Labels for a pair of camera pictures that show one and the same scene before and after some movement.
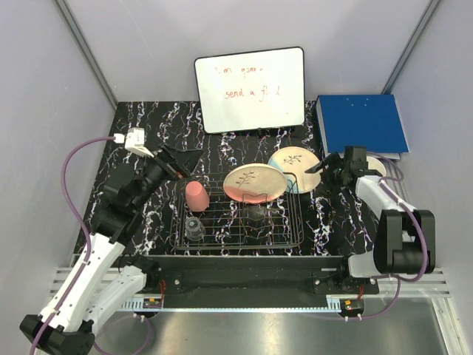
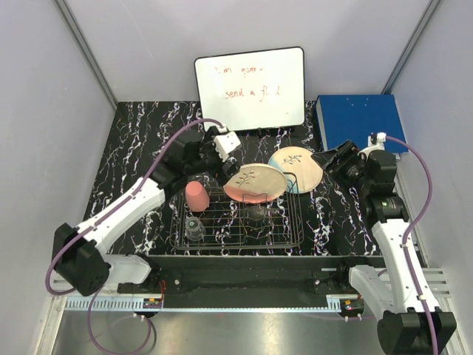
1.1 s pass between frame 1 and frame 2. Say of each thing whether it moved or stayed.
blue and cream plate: stayed
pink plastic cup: stayed
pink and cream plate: stayed
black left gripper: moved
